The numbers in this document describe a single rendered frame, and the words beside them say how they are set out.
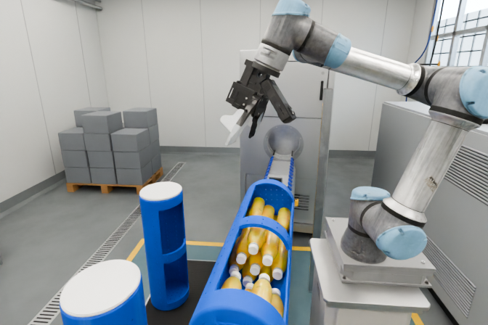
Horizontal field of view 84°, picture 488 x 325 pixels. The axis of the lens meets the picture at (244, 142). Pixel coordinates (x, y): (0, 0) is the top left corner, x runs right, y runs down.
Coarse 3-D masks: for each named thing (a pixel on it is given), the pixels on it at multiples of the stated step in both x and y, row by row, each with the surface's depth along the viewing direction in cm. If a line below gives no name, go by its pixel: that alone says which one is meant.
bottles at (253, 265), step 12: (276, 216) 151; (288, 216) 143; (288, 228) 136; (240, 264) 112; (252, 264) 109; (276, 264) 109; (252, 276) 112; (276, 276) 106; (276, 288) 98; (276, 300) 91
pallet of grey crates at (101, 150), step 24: (96, 120) 380; (120, 120) 411; (144, 120) 416; (72, 144) 393; (96, 144) 390; (120, 144) 387; (144, 144) 404; (72, 168) 404; (96, 168) 400; (120, 168) 398; (144, 168) 406
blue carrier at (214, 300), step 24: (264, 192) 155; (288, 192) 148; (240, 216) 120; (264, 216) 115; (288, 240) 112; (216, 264) 95; (288, 264) 101; (216, 288) 81; (288, 288) 91; (216, 312) 73; (240, 312) 71; (264, 312) 73
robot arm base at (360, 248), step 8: (344, 232) 97; (352, 232) 91; (360, 232) 89; (344, 240) 94; (352, 240) 91; (360, 240) 89; (368, 240) 88; (344, 248) 94; (352, 248) 91; (360, 248) 90; (368, 248) 88; (376, 248) 88; (352, 256) 91; (360, 256) 89; (368, 256) 88; (376, 256) 88; (384, 256) 89
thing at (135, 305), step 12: (132, 300) 101; (144, 300) 111; (60, 312) 96; (108, 312) 94; (120, 312) 97; (132, 312) 102; (144, 312) 110; (72, 324) 93; (84, 324) 92; (96, 324) 93; (108, 324) 95; (120, 324) 98; (132, 324) 102; (144, 324) 110
